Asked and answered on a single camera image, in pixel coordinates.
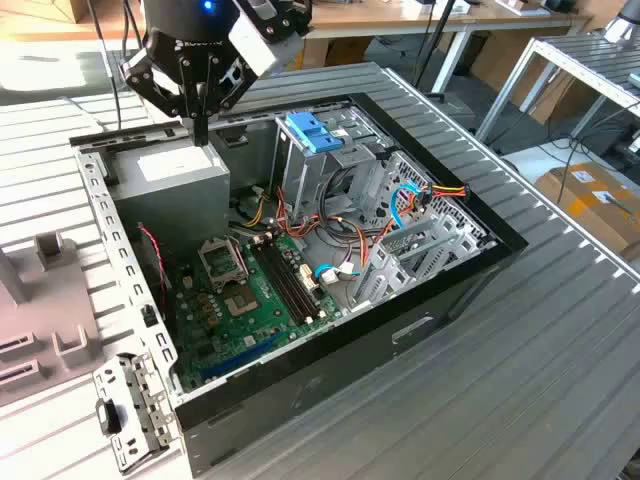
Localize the grey parts rack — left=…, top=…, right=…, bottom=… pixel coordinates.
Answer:
left=0, top=230, right=108, bottom=409

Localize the blue data wire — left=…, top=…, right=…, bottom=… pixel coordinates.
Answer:
left=388, top=180, right=427, bottom=229

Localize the black camera bracket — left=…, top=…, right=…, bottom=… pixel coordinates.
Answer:
left=237, top=0, right=314, bottom=39

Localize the green motherboard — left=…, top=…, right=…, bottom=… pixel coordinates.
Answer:
left=172, top=232, right=346, bottom=394

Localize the grey power supply unit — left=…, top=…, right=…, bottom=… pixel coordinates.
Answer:
left=107, top=134, right=232, bottom=261

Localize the black floor device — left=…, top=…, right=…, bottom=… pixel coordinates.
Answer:
left=594, top=122, right=640, bottom=161

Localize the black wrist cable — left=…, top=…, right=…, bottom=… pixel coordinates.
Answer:
left=87, top=0, right=125, bottom=132

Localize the CPU socket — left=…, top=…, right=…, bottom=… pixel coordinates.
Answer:
left=222, top=284, right=261, bottom=319

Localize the red black twisted wire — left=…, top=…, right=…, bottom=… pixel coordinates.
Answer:
left=137, top=223, right=174, bottom=321

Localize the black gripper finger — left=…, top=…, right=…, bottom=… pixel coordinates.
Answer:
left=121, top=47, right=201, bottom=146
left=200, top=58, right=257, bottom=146

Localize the silver metal disk bay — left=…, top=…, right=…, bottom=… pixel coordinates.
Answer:
left=349, top=219, right=499, bottom=314

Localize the white box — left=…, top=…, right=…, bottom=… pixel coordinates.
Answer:
left=402, top=0, right=469, bottom=15

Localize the large brown cardboard box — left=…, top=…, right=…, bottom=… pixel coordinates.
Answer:
left=469, top=28, right=594, bottom=126

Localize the grey metal drive cage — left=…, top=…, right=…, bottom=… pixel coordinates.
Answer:
left=273, top=107, right=397, bottom=226

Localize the white frame slat table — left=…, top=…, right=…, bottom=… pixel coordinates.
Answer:
left=474, top=32, right=640, bottom=146

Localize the metal socket cover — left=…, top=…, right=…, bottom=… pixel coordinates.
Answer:
left=197, top=237, right=250, bottom=294

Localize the wooden desk white frame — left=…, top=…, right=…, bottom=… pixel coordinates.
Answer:
left=0, top=0, right=146, bottom=41
left=299, top=0, right=596, bottom=96

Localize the white plug blue wire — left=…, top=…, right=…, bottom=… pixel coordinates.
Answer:
left=313, top=260, right=362, bottom=287

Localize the blue expansion slot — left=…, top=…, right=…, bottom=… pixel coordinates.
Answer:
left=199, top=332, right=284, bottom=381

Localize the labelled cardboard box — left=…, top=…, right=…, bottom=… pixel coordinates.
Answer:
left=533, top=160, right=640, bottom=257

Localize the blue plastic drive latch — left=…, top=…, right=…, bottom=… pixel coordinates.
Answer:
left=286, top=112, right=345, bottom=155

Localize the orange black wire bundle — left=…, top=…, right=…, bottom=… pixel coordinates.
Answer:
left=227, top=182, right=384, bottom=269

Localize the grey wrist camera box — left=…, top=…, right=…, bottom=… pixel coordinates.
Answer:
left=227, top=9, right=306, bottom=79

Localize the black open PC case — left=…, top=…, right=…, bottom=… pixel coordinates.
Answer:
left=68, top=92, right=530, bottom=479

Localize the black RAM slot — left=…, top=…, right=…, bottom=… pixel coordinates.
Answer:
left=265, top=239, right=316, bottom=321
left=272, top=237, right=322, bottom=318
left=258, top=241, right=310, bottom=324
left=251, top=243, right=304, bottom=326

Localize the cardboard box on desk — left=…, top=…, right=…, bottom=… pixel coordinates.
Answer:
left=52, top=0, right=99, bottom=25

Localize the black tripod pole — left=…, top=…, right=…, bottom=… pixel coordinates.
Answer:
left=413, top=0, right=457, bottom=97

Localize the black plastic latch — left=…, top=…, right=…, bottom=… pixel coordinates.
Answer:
left=95, top=398, right=125, bottom=435

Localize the silver slot bracket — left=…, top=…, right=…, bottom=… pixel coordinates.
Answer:
left=92, top=351, right=184, bottom=475

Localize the multicoloured power wire black plug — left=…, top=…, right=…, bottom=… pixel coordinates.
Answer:
left=374, top=182, right=472, bottom=246

